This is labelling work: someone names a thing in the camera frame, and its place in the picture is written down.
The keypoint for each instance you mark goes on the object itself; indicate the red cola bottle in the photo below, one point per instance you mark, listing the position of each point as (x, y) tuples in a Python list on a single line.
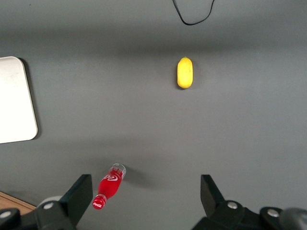
[(109, 185)]

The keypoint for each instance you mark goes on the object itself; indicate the yellow lemon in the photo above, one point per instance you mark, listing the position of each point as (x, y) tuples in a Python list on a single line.
[(185, 73)]

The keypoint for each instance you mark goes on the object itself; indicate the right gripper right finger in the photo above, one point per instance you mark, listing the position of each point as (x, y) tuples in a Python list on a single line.
[(212, 196)]

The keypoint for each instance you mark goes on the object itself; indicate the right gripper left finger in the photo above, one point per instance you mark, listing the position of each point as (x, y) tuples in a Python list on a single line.
[(76, 198)]

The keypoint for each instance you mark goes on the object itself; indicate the white rectangular tray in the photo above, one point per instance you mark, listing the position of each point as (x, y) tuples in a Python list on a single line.
[(14, 100)]

